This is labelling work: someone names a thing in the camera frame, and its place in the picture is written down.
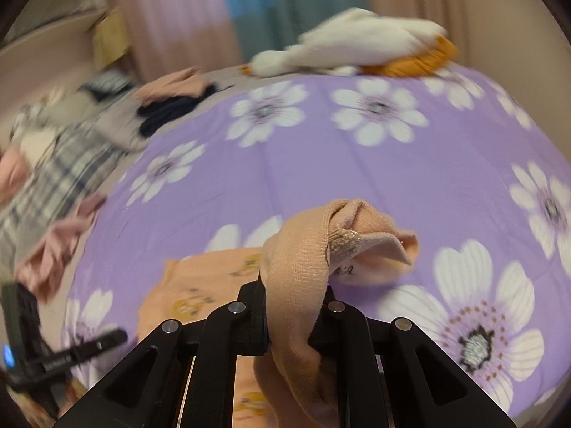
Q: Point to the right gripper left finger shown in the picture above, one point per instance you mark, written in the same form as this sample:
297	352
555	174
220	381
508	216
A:
179	375

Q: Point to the grey plaid cloth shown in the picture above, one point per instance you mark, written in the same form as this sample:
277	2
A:
81	161

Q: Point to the white plush goose toy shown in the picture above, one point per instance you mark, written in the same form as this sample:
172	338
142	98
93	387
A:
360	42

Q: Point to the peach folded garment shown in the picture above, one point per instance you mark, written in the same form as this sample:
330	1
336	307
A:
189	82

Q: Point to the dark navy garment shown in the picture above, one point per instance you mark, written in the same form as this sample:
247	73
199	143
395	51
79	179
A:
159	113

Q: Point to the yellow wooden stool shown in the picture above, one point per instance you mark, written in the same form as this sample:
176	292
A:
110	40

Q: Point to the pink crumpled garment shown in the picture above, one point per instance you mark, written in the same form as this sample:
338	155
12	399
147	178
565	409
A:
41	271

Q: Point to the pink curtain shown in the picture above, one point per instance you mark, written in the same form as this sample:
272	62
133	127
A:
168	35

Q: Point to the orange cartoon print garment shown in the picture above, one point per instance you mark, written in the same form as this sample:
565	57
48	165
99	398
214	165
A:
291	386

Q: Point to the beige grey folded garment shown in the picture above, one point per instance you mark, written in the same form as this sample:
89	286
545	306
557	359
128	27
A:
120	125

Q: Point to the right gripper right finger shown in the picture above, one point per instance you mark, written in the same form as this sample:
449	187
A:
394	375

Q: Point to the purple floral bed sheet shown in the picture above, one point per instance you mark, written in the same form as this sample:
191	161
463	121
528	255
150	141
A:
453	158

